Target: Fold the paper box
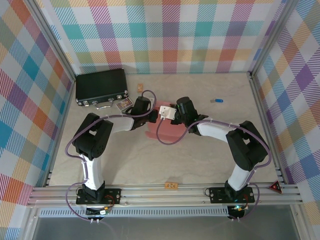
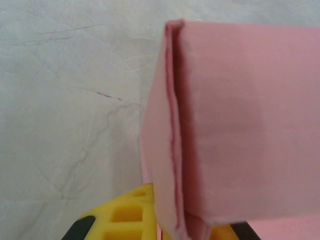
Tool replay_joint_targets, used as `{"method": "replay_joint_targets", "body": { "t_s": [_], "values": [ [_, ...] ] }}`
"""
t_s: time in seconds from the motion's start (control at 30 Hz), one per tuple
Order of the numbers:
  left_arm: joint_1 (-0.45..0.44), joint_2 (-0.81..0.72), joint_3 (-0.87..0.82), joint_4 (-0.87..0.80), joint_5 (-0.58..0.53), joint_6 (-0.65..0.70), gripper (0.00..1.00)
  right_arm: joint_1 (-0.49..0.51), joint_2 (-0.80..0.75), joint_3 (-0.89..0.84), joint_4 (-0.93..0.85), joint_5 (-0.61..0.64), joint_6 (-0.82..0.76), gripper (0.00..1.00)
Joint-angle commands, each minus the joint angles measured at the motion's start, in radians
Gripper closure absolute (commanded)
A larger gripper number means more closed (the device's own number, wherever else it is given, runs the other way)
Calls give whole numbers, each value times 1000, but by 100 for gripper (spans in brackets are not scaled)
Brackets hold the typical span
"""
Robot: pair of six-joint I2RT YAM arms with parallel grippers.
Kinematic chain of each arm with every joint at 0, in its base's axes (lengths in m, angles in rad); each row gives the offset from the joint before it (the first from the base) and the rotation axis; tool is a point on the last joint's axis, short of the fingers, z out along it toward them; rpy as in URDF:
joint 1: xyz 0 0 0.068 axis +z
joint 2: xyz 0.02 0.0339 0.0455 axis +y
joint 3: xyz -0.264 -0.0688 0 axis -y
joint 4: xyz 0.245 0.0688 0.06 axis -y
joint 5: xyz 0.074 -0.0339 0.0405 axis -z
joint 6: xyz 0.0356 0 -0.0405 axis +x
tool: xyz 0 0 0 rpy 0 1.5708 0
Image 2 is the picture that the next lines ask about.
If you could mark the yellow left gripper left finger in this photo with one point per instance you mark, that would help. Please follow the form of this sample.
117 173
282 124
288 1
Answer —
125 215

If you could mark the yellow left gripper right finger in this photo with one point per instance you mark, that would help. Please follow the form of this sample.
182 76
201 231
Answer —
240 232

